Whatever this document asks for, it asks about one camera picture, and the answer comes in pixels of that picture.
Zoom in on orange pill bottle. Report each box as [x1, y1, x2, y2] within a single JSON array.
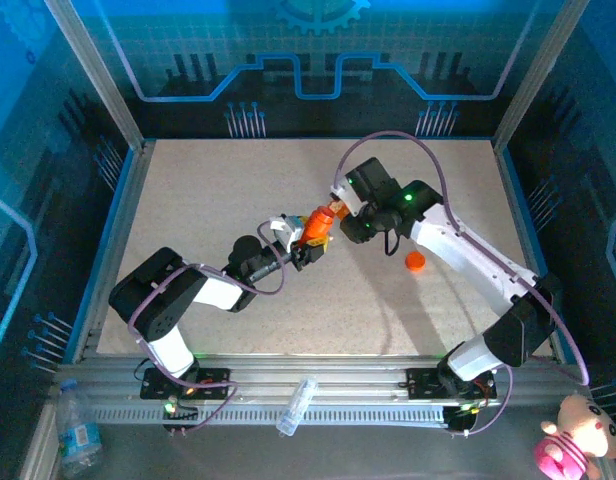
[[300, 204, 338, 246]]

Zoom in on clear plastic tube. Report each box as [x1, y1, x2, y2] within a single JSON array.
[[275, 377, 319, 438]]

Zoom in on water bottle with blue label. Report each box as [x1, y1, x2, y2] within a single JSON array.
[[56, 378, 105, 479]]

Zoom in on pink beige plush toy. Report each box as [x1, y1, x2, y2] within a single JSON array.
[[532, 391, 616, 480]]

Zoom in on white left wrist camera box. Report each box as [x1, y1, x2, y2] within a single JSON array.
[[269, 214, 309, 251]]

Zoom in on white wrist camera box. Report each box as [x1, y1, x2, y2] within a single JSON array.
[[269, 214, 309, 251], [330, 178, 360, 216]]

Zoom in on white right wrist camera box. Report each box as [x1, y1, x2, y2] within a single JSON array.
[[330, 178, 360, 216]]

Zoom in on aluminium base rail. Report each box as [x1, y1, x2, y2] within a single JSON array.
[[52, 353, 592, 407]]

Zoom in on aluminium side rail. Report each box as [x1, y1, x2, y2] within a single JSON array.
[[70, 138, 157, 364]]

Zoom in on slotted grey cable duct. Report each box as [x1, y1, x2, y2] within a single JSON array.
[[85, 403, 452, 427]]

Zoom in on aluminium frame post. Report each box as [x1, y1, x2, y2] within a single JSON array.
[[44, 0, 150, 154], [492, 0, 592, 154]]

